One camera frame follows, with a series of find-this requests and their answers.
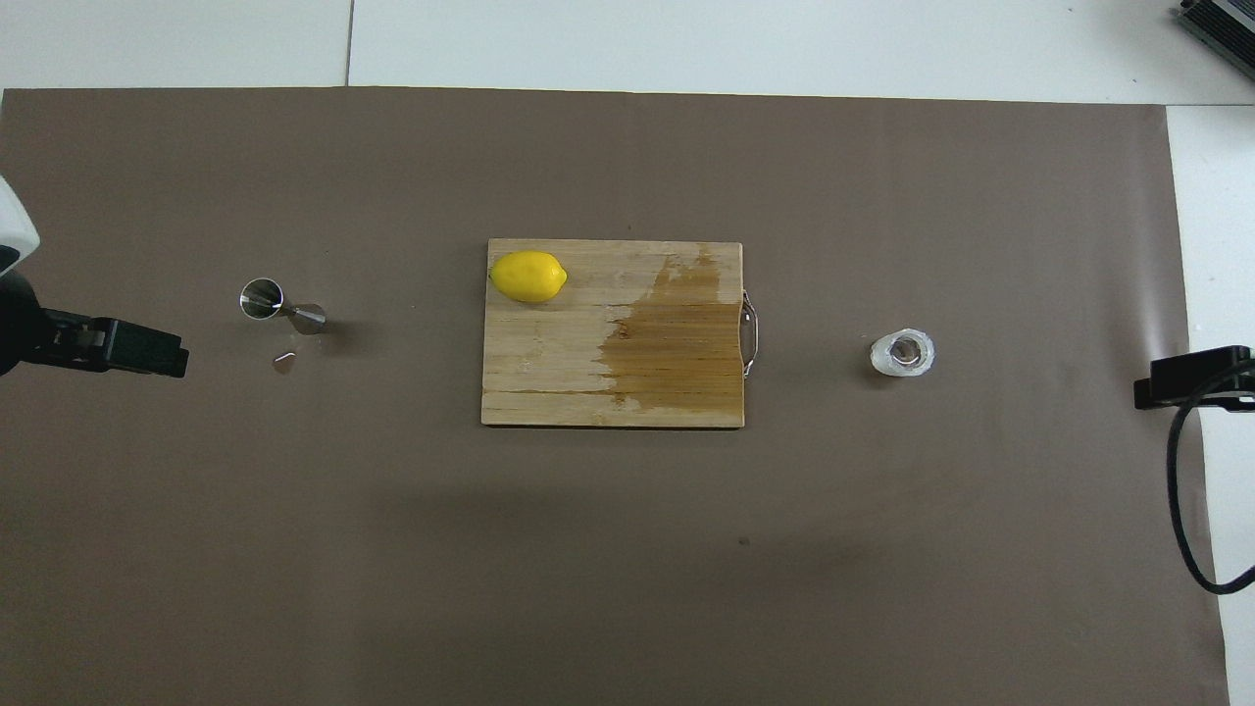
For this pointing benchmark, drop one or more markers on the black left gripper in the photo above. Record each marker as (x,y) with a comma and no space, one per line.
(15,324)

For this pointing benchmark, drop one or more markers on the steel double jigger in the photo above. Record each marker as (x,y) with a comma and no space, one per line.
(263,297)

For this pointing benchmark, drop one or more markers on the small white glass cup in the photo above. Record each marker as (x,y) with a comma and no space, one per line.
(902,353)

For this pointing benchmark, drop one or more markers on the brown paper table mat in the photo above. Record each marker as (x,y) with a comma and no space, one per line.
(294,539)

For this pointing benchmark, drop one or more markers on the grey finned metal device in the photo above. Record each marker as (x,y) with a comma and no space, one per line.
(1221,29)

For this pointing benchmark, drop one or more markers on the yellow lemon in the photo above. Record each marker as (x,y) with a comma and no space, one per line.
(527,277)

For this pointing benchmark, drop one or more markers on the wooden cutting board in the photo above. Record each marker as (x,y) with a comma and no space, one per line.
(549,363)

